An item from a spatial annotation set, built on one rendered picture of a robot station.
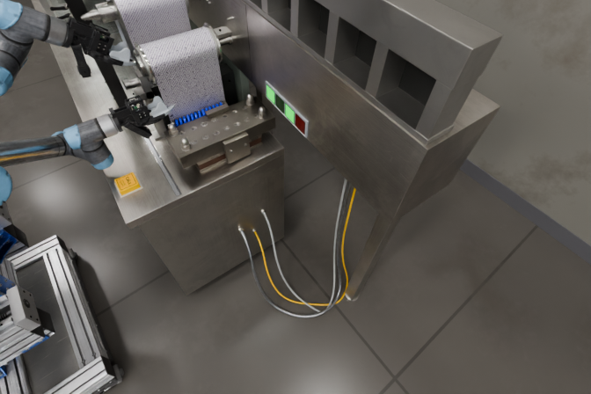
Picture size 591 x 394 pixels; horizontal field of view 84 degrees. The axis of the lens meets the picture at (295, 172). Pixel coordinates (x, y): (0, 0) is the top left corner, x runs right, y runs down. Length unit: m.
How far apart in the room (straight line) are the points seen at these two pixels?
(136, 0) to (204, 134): 0.52
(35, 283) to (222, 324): 0.98
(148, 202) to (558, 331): 2.22
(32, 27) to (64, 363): 1.41
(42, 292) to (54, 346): 0.30
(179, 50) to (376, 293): 1.62
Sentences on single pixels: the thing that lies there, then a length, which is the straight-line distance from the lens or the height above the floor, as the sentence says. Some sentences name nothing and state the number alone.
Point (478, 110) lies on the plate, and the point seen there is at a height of 1.44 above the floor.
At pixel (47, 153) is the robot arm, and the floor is 1.08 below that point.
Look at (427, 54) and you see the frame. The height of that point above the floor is 1.61.
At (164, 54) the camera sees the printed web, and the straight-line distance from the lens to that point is 1.25.
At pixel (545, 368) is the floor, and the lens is 2.36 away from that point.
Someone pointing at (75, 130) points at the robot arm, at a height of 1.15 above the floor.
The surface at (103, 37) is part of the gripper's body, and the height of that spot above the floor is 1.37.
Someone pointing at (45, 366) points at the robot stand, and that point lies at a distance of 2.03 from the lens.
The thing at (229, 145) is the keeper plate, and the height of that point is 1.01.
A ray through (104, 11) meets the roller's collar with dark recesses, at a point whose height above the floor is 1.35.
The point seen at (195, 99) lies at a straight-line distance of 1.37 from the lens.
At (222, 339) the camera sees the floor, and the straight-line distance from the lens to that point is 1.99.
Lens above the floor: 1.92
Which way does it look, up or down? 51 degrees down
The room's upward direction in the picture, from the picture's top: 3 degrees clockwise
